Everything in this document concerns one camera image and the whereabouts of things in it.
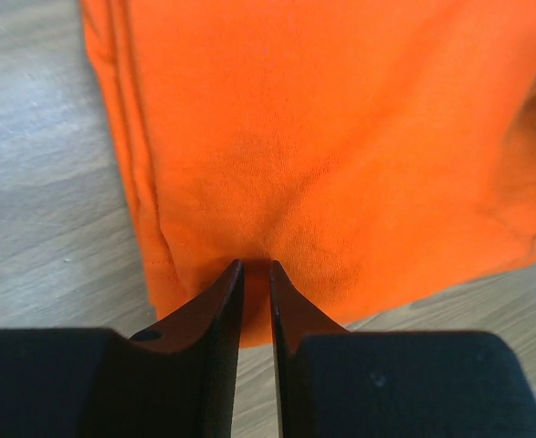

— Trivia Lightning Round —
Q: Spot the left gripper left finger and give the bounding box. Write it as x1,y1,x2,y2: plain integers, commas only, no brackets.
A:
0,261,244,437

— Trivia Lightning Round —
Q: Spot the orange t-shirt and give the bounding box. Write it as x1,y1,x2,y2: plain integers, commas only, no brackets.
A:
80,1,536,347

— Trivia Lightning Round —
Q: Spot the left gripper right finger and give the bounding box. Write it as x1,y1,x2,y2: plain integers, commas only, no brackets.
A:
269,262,536,437

